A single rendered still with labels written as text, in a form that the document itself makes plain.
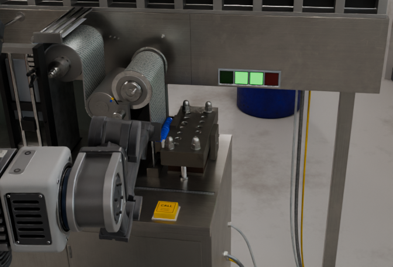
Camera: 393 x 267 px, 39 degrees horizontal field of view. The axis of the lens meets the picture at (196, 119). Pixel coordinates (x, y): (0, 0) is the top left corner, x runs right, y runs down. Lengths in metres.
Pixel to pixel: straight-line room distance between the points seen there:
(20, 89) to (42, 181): 1.09
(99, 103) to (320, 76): 0.86
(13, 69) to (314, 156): 2.62
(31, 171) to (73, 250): 1.13
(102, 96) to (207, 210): 0.56
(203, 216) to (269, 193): 1.78
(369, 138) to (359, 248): 1.35
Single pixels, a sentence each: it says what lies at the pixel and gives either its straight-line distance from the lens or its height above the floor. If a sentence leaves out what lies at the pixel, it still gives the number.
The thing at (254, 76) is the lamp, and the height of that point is 1.19.
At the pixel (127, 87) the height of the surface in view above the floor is 1.27.
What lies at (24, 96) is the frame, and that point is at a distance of 2.04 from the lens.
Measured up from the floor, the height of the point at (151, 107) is 1.17.
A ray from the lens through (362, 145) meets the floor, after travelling 4.32.
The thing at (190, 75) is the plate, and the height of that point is 1.18.
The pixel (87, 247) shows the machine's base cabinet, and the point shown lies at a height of 0.75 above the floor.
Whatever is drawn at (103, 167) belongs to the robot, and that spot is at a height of 1.50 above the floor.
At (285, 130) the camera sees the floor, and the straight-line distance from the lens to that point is 4.44.
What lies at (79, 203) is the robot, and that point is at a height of 1.47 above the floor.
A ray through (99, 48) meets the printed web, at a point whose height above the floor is 1.33.
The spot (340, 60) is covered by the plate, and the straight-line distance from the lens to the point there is 2.22.
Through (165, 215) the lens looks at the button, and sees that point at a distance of 1.89.
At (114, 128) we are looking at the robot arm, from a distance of 1.16.
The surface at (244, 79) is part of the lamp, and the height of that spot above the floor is 1.18.
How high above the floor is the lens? 2.02
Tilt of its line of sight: 26 degrees down
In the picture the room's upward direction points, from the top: 1 degrees counter-clockwise
